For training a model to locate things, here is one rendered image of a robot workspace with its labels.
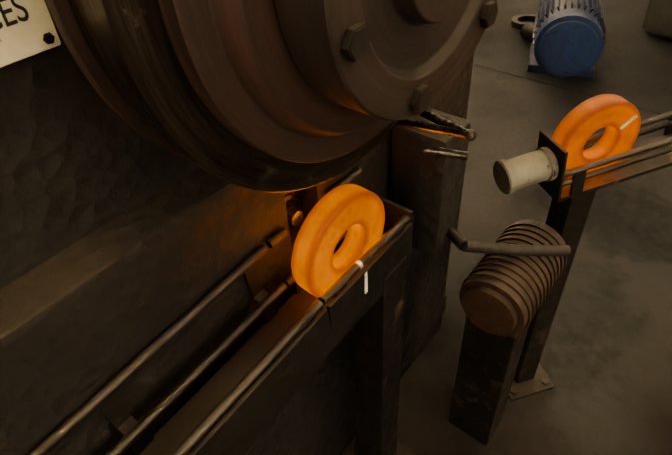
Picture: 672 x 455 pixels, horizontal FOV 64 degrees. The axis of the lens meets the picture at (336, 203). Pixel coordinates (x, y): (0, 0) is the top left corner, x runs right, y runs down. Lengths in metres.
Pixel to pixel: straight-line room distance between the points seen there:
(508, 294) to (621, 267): 0.93
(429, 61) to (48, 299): 0.39
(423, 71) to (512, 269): 0.56
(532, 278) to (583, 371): 0.60
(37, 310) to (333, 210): 0.32
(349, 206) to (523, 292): 0.42
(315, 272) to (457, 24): 0.33
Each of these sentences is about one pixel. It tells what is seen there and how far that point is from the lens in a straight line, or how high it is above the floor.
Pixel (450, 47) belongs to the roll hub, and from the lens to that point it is 0.52.
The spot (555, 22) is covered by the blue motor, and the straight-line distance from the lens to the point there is 2.64.
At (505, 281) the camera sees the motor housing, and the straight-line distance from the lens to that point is 0.96.
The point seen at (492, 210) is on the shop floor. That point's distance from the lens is 1.93.
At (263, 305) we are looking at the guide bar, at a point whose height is 0.70.
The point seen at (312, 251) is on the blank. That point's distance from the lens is 0.64.
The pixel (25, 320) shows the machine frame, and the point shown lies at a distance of 0.53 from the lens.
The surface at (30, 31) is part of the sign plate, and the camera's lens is 0.48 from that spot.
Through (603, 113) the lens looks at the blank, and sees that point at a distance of 0.97.
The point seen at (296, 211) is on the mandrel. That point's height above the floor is 0.75.
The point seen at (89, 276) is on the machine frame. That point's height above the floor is 0.87.
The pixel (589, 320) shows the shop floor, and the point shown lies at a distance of 1.67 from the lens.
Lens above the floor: 1.22
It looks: 40 degrees down
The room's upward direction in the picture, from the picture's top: 4 degrees counter-clockwise
